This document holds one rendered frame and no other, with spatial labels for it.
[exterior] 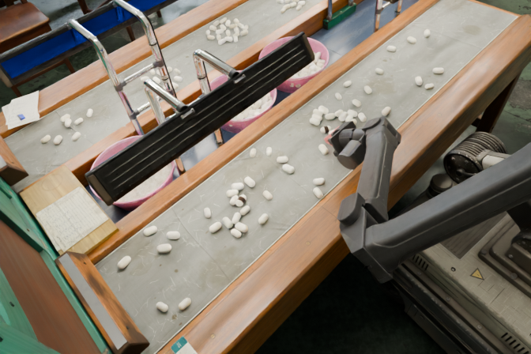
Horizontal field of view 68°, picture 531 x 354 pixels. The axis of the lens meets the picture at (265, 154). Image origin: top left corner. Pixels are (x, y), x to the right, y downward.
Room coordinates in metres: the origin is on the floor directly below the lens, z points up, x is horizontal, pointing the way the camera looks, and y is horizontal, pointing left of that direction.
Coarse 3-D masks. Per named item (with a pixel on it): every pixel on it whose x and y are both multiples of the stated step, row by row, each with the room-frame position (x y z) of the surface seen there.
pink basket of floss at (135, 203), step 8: (136, 136) 0.94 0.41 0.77; (120, 144) 0.92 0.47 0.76; (128, 144) 0.93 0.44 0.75; (104, 152) 0.89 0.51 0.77; (112, 152) 0.90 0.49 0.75; (96, 160) 0.85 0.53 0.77; (104, 160) 0.87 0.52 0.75; (168, 176) 0.75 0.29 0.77; (168, 184) 0.75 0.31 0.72; (152, 192) 0.70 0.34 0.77; (136, 200) 0.68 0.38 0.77; (144, 200) 0.69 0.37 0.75; (128, 208) 0.70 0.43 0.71; (136, 208) 0.70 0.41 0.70
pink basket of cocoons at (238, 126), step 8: (216, 80) 1.18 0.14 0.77; (272, 96) 1.08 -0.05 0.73; (272, 104) 1.00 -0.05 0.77; (264, 112) 0.97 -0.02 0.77; (232, 120) 0.95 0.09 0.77; (240, 120) 0.94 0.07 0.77; (248, 120) 0.95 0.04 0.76; (224, 128) 0.99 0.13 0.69; (232, 128) 0.97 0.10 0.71; (240, 128) 0.97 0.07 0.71
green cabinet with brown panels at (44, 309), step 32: (0, 192) 0.67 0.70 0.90; (0, 224) 0.46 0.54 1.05; (0, 256) 0.33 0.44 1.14; (32, 256) 0.44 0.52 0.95; (0, 288) 0.22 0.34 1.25; (32, 288) 0.30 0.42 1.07; (64, 288) 0.39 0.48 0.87; (0, 320) 0.17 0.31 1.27; (32, 320) 0.22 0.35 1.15; (64, 320) 0.27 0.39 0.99; (0, 352) 0.12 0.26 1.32; (32, 352) 0.14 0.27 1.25; (64, 352) 0.19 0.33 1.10; (96, 352) 0.24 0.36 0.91
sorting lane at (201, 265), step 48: (384, 48) 1.26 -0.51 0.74; (432, 48) 1.22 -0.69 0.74; (480, 48) 1.18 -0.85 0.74; (384, 96) 0.99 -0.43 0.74; (288, 144) 0.84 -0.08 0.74; (192, 192) 0.70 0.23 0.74; (240, 192) 0.68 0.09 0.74; (288, 192) 0.65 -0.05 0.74; (144, 240) 0.56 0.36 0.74; (192, 240) 0.54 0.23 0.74; (240, 240) 0.52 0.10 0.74; (144, 288) 0.42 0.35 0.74; (192, 288) 0.41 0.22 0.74
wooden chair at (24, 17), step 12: (24, 0) 2.66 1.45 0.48; (0, 12) 2.57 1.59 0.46; (12, 12) 2.55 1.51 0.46; (24, 12) 2.53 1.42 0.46; (36, 12) 2.50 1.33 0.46; (0, 24) 2.42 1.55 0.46; (12, 24) 2.40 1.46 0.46; (24, 24) 2.37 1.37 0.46; (36, 24) 2.34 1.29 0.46; (48, 24) 2.39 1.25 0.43; (0, 36) 2.26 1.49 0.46; (12, 36) 2.25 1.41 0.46; (24, 36) 2.30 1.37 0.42; (36, 36) 2.34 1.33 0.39; (0, 48) 2.21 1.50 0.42; (72, 72) 2.38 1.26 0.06
